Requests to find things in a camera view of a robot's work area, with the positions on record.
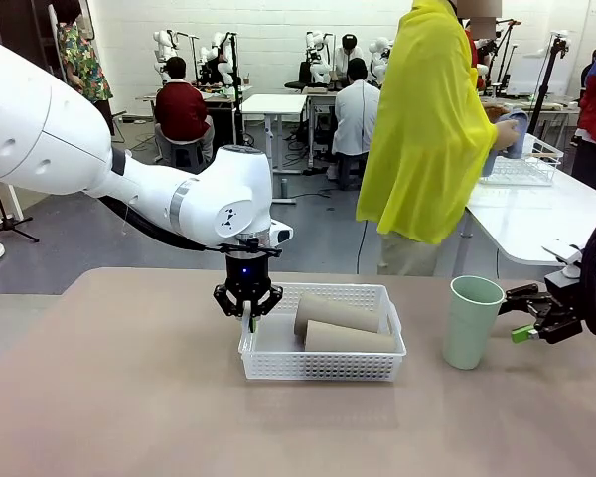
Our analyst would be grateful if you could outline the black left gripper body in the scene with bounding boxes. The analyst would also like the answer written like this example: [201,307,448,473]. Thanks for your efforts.
[225,252,273,300]

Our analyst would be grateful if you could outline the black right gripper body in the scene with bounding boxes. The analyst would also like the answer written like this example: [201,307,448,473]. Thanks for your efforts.
[544,271,596,324]

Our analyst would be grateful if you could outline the pale green cup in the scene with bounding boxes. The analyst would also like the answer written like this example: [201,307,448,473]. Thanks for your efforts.
[441,275,507,371]

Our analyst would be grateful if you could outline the brown cup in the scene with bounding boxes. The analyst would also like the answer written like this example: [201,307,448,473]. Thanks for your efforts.
[293,296,381,339]
[303,319,397,353]

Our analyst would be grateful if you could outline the white perforated plastic basket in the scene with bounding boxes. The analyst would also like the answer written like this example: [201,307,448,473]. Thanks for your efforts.
[237,281,407,383]

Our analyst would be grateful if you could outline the light blue cloth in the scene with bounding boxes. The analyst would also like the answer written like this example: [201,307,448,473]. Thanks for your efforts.
[481,109,530,178]

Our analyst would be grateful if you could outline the person's right hand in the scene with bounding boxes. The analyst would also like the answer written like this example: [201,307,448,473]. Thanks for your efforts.
[495,120,521,150]

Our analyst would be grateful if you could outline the grey stool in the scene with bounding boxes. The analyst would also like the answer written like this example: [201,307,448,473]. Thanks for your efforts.
[166,138,205,170]

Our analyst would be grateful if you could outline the white desk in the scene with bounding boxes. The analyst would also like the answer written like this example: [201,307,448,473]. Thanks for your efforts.
[240,93,309,205]

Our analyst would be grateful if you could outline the person in red sweater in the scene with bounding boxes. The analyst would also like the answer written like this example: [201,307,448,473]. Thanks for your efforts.
[153,56,215,165]

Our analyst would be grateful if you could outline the cluttered work desk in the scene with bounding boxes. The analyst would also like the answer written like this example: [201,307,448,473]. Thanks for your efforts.
[136,81,253,145]

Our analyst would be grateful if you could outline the person in white coat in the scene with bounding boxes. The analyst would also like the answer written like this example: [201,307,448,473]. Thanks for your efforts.
[331,58,381,190]
[335,33,367,76]

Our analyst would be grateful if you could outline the person in yellow poncho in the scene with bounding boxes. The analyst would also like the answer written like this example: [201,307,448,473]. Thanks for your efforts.
[356,0,521,277]

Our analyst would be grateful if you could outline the black office chair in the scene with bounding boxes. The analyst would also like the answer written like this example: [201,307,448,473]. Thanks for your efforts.
[283,62,314,93]

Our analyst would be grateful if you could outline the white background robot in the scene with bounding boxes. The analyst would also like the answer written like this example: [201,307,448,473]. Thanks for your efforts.
[198,32,234,85]
[152,29,180,83]
[305,30,332,83]
[370,37,393,76]

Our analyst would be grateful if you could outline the black tripod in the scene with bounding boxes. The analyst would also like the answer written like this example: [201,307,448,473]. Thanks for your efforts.
[0,176,41,244]

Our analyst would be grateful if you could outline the person in red shirt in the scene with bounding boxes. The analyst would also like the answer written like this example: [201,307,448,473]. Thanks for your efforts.
[464,17,498,90]

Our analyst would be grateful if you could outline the person in floral dress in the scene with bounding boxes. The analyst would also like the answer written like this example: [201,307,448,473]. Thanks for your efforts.
[54,0,114,135]

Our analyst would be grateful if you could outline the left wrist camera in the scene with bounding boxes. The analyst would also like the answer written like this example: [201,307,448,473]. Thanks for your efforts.
[269,221,294,245]

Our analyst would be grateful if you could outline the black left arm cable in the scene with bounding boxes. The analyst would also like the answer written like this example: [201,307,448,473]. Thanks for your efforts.
[97,194,284,258]

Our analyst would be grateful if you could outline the white wire dish rack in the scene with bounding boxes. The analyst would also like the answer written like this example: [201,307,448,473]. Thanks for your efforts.
[479,133,565,188]

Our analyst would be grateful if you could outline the black camera stand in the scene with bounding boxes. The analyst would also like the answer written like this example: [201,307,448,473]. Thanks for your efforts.
[525,29,573,138]

